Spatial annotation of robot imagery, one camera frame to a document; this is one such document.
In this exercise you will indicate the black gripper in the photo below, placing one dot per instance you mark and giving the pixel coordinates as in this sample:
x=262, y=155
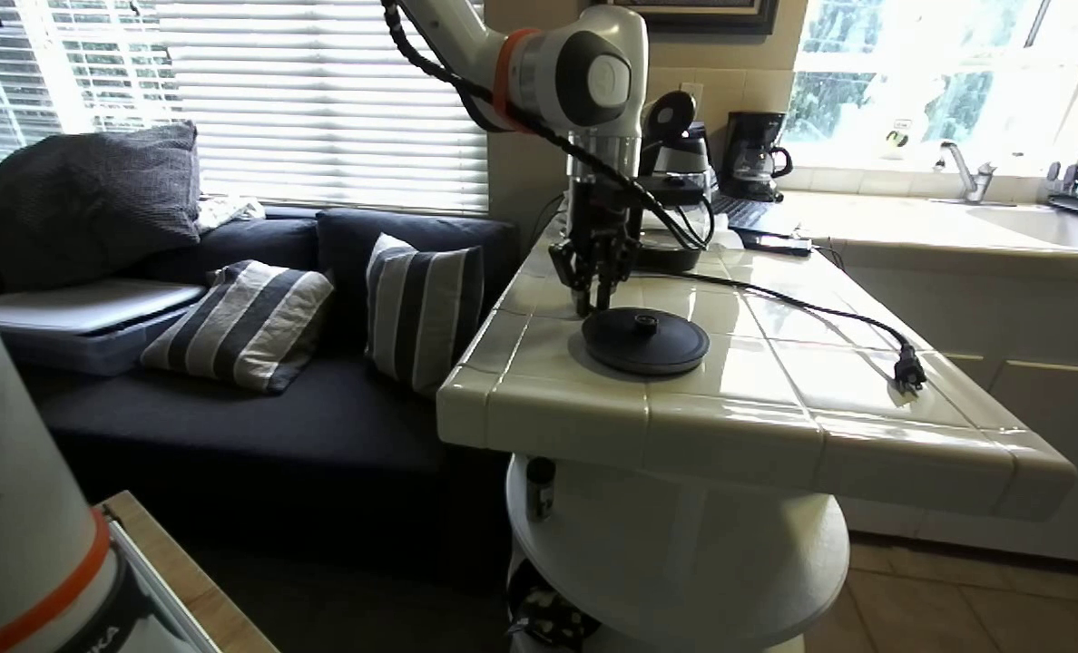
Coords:
x=598, y=219

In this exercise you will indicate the black round kettle base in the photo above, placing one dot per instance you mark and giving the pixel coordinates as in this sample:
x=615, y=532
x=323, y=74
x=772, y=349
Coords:
x=644, y=343

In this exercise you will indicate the black glass electric kettle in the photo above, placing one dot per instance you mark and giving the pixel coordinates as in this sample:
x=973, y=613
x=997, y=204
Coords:
x=680, y=149

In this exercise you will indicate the black flat phone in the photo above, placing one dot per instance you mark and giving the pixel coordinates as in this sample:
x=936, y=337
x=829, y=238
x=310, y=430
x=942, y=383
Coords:
x=774, y=239

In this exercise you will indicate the upright striped pillow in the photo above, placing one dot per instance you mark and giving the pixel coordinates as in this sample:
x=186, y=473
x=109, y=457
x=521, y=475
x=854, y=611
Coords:
x=423, y=314

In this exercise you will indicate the black drip coffee maker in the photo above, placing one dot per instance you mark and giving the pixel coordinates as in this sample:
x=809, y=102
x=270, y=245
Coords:
x=754, y=155

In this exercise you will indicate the dark blue sofa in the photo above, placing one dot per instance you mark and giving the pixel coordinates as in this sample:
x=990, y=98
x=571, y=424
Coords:
x=294, y=438

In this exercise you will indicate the white window blinds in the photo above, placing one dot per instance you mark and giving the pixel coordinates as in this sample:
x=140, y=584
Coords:
x=294, y=110

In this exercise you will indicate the wide striped pillow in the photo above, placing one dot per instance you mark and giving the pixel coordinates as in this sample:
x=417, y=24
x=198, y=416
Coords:
x=242, y=326

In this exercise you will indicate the chrome sink faucet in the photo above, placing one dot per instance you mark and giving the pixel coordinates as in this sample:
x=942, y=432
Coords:
x=969, y=179

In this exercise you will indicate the white crumpled cloth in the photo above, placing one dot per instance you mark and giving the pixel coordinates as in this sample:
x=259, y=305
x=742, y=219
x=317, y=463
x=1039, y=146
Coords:
x=229, y=213

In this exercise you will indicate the white kitchen cabinet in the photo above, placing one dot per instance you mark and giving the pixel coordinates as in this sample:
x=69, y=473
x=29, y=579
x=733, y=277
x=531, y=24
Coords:
x=1020, y=349

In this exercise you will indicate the blue flat cushion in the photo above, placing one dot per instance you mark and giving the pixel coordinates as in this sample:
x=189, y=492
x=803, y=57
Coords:
x=102, y=349

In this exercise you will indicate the grey closed laptop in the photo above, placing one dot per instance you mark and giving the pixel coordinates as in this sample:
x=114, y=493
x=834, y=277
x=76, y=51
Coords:
x=89, y=305

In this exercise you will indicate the large dark grey pillow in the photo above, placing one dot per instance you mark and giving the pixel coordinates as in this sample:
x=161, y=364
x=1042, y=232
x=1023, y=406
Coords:
x=89, y=204

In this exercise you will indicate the white round pedestal base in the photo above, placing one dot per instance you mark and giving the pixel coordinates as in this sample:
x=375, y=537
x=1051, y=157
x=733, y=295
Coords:
x=685, y=555

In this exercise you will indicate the dark framed wall picture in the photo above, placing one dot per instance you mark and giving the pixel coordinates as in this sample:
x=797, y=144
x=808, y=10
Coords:
x=706, y=16

